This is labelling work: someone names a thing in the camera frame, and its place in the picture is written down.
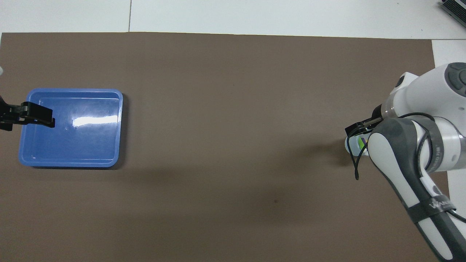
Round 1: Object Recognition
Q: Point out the grey ribbed device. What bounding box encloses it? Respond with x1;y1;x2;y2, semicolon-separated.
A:
440;0;466;21

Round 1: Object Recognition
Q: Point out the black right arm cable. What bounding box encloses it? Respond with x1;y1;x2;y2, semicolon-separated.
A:
347;112;435;180

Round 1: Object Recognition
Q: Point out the translucent plastic cup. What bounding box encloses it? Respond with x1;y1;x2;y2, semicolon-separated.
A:
344;131;372;157

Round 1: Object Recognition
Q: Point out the blue plastic tray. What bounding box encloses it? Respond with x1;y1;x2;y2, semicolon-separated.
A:
18;88;123;168

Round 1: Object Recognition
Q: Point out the brown table mat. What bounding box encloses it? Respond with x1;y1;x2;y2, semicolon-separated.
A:
0;32;452;262

